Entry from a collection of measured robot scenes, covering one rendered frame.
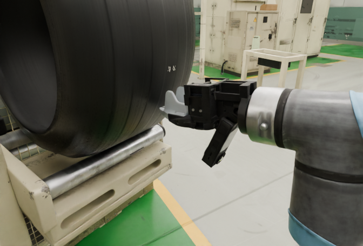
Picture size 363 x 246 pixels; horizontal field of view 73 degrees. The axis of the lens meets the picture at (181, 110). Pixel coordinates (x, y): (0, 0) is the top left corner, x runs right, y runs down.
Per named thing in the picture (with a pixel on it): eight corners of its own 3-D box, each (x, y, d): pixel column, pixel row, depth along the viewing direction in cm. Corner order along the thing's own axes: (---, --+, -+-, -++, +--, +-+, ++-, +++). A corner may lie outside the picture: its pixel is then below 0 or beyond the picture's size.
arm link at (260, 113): (291, 134, 41) (271, 158, 34) (263, 129, 44) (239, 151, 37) (293, 82, 39) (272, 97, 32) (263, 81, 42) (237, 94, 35)
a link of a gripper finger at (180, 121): (177, 108, 50) (214, 113, 45) (179, 116, 51) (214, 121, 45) (162, 114, 47) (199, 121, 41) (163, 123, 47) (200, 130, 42)
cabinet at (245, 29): (241, 78, 483) (247, 10, 437) (222, 72, 530) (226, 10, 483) (272, 72, 527) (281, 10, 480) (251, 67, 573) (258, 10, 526)
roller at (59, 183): (33, 193, 50) (44, 209, 48) (32, 179, 47) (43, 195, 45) (154, 131, 75) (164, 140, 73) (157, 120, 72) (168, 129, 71)
